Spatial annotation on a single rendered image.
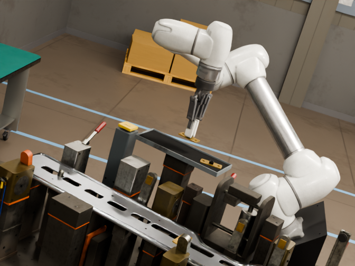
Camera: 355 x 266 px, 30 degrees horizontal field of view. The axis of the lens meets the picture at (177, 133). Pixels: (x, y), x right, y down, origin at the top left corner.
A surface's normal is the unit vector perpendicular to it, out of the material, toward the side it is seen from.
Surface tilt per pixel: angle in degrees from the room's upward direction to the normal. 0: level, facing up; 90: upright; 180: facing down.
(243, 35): 90
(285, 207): 77
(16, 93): 90
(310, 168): 53
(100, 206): 0
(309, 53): 90
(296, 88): 90
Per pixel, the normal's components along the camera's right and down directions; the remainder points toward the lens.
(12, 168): 0.27, -0.90
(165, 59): 0.07, 0.36
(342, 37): -0.16, 0.29
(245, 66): -0.07, -0.18
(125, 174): -0.47, 0.18
